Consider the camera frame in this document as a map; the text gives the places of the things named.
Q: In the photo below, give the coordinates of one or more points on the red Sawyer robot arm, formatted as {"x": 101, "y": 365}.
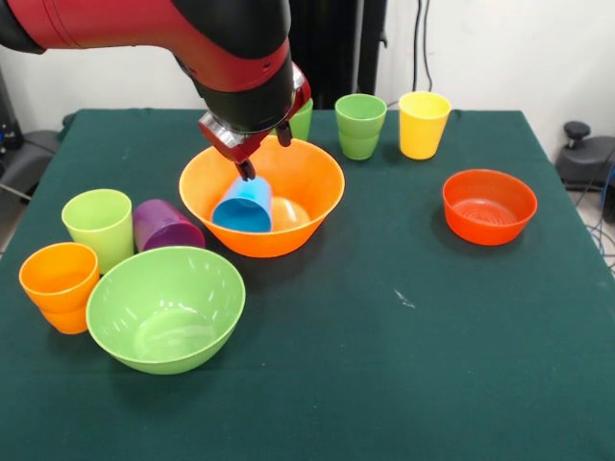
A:
{"x": 192, "y": 38}

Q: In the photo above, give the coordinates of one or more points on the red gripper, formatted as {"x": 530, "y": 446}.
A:
{"x": 245, "y": 151}

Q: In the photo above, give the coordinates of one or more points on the lime green cup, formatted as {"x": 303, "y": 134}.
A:
{"x": 105, "y": 235}

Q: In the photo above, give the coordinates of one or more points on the purple cup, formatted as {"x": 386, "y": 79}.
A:
{"x": 158, "y": 230}

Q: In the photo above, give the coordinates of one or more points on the dark green tablecloth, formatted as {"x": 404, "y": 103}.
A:
{"x": 384, "y": 336}

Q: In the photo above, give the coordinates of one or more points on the blue cup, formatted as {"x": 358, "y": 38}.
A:
{"x": 245, "y": 211}

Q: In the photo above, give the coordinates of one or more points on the large green bowl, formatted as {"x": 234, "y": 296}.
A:
{"x": 163, "y": 346}

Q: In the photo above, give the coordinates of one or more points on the yellow cup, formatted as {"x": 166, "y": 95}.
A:
{"x": 423, "y": 139}

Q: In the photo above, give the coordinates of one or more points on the large orange bowl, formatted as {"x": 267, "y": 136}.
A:
{"x": 307, "y": 211}

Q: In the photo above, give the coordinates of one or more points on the grey black device base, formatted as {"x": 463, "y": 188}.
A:
{"x": 586, "y": 163}
{"x": 29, "y": 153}

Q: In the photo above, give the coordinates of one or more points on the red bowl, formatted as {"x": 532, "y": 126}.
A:
{"x": 490, "y": 230}

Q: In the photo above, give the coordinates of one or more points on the black equipment box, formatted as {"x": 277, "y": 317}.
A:
{"x": 7, "y": 125}

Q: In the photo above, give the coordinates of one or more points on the orange cup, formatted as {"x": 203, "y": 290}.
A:
{"x": 53, "y": 274}
{"x": 67, "y": 322}

